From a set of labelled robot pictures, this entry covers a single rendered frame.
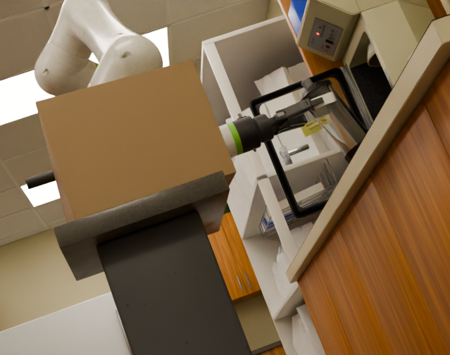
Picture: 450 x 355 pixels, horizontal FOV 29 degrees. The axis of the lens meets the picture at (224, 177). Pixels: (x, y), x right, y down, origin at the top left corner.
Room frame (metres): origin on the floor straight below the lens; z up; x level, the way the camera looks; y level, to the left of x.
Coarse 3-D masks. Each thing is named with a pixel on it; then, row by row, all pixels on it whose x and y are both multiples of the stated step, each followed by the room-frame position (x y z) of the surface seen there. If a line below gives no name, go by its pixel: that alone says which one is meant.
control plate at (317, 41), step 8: (320, 24) 2.38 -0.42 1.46; (328, 24) 2.37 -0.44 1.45; (312, 32) 2.45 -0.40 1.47; (320, 32) 2.43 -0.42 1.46; (328, 32) 2.41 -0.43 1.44; (336, 32) 2.40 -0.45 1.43; (312, 40) 2.50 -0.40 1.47; (320, 40) 2.48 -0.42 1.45; (336, 40) 2.44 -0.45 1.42; (320, 48) 2.53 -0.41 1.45
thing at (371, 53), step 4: (368, 44) 2.41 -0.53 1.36; (368, 48) 2.41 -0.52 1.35; (372, 48) 2.38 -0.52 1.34; (368, 52) 2.40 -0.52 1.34; (372, 52) 2.38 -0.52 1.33; (368, 56) 2.41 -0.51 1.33; (372, 56) 2.39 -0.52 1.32; (376, 56) 2.48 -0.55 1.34; (368, 60) 2.41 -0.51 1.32; (372, 60) 2.46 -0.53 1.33; (376, 60) 2.48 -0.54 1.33; (368, 64) 2.44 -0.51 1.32; (372, 64) 2.47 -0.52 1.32; (376, 64) 2.48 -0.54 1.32; (380, 64) 2.49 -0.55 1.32
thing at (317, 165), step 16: (336, 80) 2.57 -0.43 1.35; (288, 96) 2.57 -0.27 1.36; (272, 112) 2.57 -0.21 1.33; (304, 128) 2.57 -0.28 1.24; (320, 128) 2.57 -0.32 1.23; (288, 144) 2.57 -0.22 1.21; (304, 144) 2.57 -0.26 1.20; (320, 144) 2.57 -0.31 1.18; (304, 160) 2.57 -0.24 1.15; (320, 160) 2.57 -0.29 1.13; (336, 160) 2.57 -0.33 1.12; (288, 176) 2.57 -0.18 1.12; (304, 176) 2.57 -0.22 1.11; (320, 176) 2.57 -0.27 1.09; (336, 176) 2.57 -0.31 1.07; (304, 192) 2.57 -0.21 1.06; (320, 192) 2.57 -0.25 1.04
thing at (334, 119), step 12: (312, 96) 2.31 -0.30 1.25; (336, 96) 2.32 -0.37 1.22; (324, 108) 2.31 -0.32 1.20; (336, 108) 2.31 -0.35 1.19; (348, 108) 2.33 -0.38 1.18; (324, 120) 2.33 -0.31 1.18; (336, 120) 2.31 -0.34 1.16; (348, 120) 2.32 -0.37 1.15; (336, 132) 2.33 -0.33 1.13; (348, 132) 2.32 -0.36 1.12; (360, 132) 2.32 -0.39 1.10; (336, 144) 2.36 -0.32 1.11; (348, 144) 2.33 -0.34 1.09
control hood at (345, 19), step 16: (320, 0) 2.26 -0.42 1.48; (336, 0) 2.26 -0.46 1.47; (352, 0) 2.27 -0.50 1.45; (304, 16) 2.38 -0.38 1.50; (320, 16) 2.34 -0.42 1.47; (336, 16) 2.31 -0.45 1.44; (352, 16) 2.28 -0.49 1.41; (304, 32) 2.47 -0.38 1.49; (304, 48) 2.57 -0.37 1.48; (336, 48) 2.49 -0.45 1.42
